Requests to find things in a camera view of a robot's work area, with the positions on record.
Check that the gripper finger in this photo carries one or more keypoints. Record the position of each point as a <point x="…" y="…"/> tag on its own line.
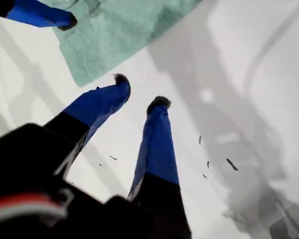
<point x="40" y="15"/>
<point x="158" y="149"/>
<point x="99" y="109"/>

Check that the pale green t-shirt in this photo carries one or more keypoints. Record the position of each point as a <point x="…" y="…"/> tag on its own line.
<point x="114" y="37"/>

